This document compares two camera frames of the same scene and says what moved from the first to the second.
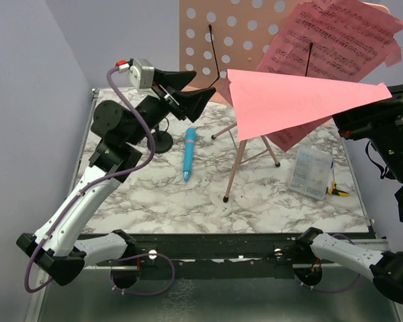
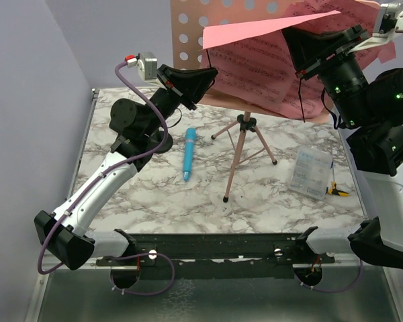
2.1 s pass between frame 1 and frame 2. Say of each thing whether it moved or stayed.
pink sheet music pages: moved
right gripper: moved
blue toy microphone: stayed
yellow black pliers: stayed
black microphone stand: stayed
